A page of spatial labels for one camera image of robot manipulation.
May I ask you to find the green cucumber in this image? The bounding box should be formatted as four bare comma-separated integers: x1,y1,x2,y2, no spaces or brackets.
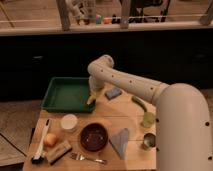
131,96,147,112

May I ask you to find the orange fruit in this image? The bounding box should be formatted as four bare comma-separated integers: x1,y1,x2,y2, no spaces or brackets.
44,133,58,147

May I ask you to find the yellow green cup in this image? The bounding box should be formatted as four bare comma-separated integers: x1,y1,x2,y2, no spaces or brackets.
141,112,155,128

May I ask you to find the dark brown bowl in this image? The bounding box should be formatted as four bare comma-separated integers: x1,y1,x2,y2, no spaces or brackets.
80,123,108,152

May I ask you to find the blue folded cloth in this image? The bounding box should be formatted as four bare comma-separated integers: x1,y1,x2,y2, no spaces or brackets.
110,128,129,160

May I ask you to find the silver metal cup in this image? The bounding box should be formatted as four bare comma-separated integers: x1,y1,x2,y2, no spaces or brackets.
142,133,156,150

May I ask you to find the blue sponge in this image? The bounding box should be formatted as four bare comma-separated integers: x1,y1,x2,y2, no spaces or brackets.
105,87,122,100

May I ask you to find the white plastic cup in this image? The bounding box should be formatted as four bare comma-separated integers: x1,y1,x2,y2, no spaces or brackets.
61,114,78,132

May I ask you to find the green plastic tray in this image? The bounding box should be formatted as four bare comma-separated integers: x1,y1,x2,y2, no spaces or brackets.
42,77,96,113

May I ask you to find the wooden block eraser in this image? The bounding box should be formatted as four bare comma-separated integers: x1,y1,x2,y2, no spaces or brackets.
46,140,72,165

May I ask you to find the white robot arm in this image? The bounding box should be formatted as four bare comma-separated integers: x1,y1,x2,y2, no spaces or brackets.
87,55,213,171

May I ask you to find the yellow banana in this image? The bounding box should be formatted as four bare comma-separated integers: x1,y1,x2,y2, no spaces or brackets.
86,94,97,105

